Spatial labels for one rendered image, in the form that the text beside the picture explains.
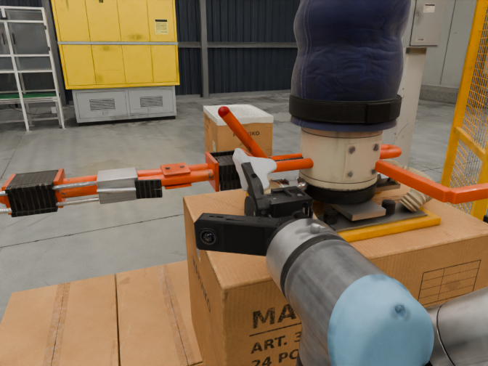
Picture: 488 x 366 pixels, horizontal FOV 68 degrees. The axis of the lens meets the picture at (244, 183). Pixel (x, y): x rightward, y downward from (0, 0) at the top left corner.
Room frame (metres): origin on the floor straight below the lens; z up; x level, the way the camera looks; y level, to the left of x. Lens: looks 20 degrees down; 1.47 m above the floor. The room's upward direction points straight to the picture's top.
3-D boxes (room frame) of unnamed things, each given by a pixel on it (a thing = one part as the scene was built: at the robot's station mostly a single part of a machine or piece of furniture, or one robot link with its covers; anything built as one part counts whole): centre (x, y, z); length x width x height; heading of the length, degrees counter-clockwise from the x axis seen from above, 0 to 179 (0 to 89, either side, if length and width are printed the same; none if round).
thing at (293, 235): (0.36, -0.07, 1.25); 0.09 x 0.05 x 0.10; 109
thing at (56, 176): (0.59, 0.36, 1.24); 0.08 x 0.07 x 0.05; 108
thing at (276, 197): (0.44, -0.05, 1.24); 0.12 x 0.09 x 0.08; 19
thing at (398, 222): (0.69, -0.24, 1.14); 0.34 x 0.10 x 0.05; 108
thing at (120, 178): (0.63, 0.23, 1.23); 0.07 x 0.07 x 0.04; 18
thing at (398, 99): (0.77, -0.21, 1.36); 0.23 x 0.23 x 0.04
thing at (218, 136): (2.78, 0.06, 0.82); 0.60 x 0.40 x 0.40; 15
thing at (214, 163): (0.70, 0.03, 1.24); 0.10 x 0.08 x 0.06; 18
